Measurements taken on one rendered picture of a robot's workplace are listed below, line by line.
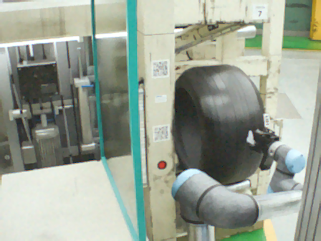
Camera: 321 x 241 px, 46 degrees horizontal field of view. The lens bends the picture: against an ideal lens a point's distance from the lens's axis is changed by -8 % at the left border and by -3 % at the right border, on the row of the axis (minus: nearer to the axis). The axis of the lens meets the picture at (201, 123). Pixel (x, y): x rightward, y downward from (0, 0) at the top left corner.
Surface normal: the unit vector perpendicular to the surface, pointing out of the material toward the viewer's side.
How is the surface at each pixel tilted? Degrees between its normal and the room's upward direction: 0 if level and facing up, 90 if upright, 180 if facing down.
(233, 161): 98
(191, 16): 90
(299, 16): 90
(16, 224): 0
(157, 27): 90
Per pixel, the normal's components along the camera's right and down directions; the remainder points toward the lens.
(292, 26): 0.04, 0.39
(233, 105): 0.32, -0.29
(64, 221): 0.02, -0.92
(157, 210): 0.38, 0.37
